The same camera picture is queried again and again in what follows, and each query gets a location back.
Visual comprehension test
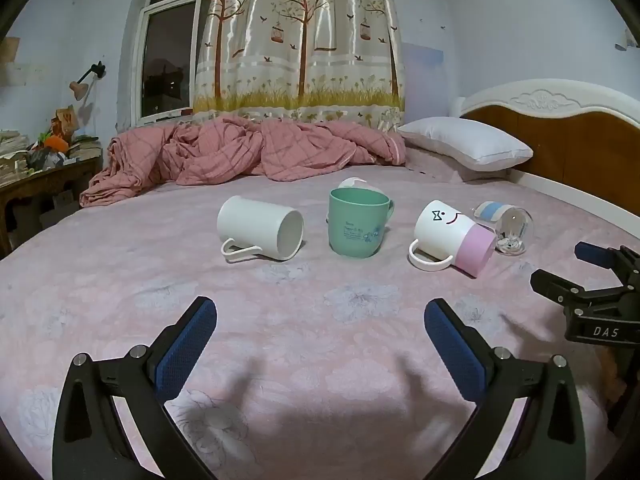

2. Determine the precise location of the clutter pile on desk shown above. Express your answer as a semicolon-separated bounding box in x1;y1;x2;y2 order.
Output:
0;104;102;177

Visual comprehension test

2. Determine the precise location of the clear glass cup blue band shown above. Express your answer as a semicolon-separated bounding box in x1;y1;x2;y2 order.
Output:
473;200;534;256

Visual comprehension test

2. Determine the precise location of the wall lamp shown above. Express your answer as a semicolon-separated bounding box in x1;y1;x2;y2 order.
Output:
69;61;107;101

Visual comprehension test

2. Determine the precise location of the green cup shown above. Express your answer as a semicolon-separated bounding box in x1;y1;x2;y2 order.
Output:
327;187;395;260

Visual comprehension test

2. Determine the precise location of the white and pink face cup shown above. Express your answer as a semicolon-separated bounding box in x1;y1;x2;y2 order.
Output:
408;199;496;279

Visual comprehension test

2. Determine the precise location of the white pillow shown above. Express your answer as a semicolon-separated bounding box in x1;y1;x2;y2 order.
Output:
396;116;534;171

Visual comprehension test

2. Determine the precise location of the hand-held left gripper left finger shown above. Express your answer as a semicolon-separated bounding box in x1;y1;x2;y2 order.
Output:
52;296;218;480

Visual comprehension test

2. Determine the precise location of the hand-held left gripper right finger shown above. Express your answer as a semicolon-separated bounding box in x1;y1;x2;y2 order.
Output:
422;298;587;480

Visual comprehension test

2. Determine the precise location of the white and wooden headboard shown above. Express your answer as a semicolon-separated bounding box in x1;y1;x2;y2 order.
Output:
450;78;640;217

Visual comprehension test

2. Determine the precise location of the tree print curtain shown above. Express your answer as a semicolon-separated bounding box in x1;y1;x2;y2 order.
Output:
192;0;407;133

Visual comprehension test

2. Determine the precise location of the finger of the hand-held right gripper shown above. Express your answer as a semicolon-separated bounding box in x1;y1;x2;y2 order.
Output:
574;241;640;287
530;268;602;307

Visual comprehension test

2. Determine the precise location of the paper sheet on wall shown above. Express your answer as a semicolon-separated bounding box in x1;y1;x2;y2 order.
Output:
0;36;21;87

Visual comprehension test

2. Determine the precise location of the pink floral bed sheet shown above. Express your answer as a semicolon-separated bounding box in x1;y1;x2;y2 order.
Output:
0;146;640;480

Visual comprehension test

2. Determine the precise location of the white frame window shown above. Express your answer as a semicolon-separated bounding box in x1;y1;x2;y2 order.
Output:
131;0;223;127

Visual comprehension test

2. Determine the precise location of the plain white cup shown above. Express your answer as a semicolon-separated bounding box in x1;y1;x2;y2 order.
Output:
217;195;305;264

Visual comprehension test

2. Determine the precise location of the wooden desk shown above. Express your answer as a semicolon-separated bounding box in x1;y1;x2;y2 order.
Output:
0;156;102;260

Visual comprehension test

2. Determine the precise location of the pink checked quilt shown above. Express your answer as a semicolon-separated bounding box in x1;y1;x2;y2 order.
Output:
79;115;407;209

